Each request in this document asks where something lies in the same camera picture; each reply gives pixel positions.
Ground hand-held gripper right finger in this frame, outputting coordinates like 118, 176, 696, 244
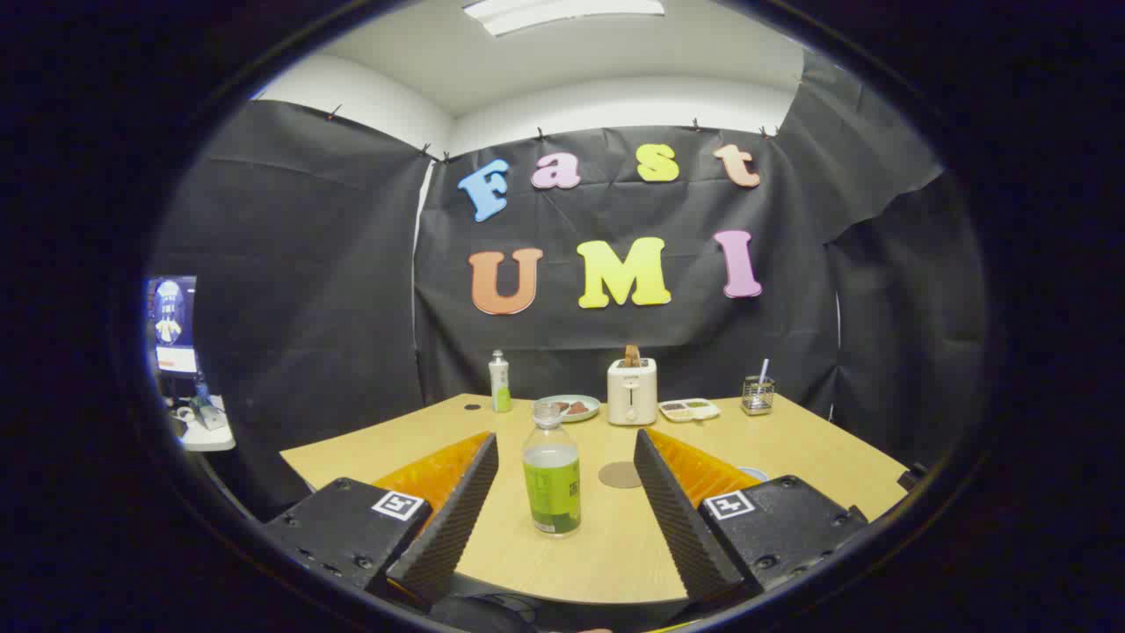
633, 428, 871, 608

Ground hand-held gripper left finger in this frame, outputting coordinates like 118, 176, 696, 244
264, 431, 500, 612

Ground juice bottle with green label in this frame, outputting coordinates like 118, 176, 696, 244
522, 401, 583, 537

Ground white and green tube bottle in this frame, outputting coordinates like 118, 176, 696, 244
489, 350, 512, 414

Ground white divided tray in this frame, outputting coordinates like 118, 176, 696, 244
658, 398, 722, 423

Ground wooden table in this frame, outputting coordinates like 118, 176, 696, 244
279, 393, 911, 606

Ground white toaster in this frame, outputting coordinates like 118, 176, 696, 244
606, 358, 658, 427

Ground pale green plate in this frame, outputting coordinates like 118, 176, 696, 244
533, 394, 602, 424

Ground white side desk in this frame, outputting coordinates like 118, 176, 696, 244
167, 394, 236, 453

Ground black backdrop cloth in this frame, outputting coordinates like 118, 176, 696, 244
149, 53, 990, 520

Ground computer monitor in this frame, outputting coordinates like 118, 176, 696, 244
148, 275, 199, 379

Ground ceiling light panel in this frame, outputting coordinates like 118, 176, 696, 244
463, 0, 666, 38

